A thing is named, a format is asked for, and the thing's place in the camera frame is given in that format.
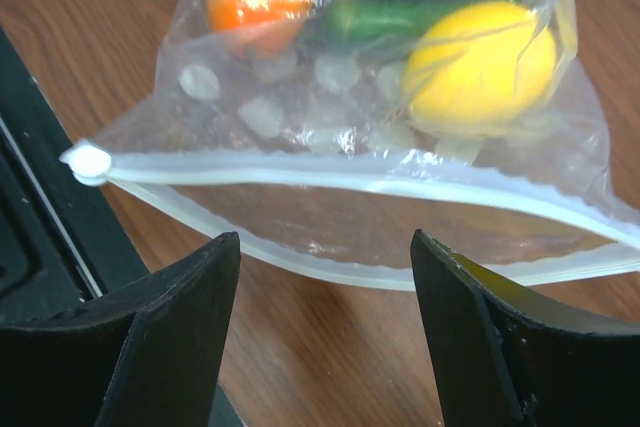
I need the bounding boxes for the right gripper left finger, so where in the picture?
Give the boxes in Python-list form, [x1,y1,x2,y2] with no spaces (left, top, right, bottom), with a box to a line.
[1,232,240,426]

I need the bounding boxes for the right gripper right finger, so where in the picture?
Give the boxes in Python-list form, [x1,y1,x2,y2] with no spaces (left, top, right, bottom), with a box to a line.
[410,230,639,426]

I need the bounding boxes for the yellow fake lemon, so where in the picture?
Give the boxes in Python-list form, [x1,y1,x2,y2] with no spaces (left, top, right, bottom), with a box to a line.
[401,0,557,135]

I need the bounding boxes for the polka dot zip bag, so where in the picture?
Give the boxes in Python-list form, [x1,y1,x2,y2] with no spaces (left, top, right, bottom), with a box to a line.
[61,0,639,290]

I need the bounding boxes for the green fake chili pepper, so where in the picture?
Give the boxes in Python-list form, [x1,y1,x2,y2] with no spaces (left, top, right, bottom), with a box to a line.
[324,0,473,45]

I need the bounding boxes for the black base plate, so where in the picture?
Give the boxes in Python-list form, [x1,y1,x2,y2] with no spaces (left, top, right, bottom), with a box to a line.
[1,36,148,325]

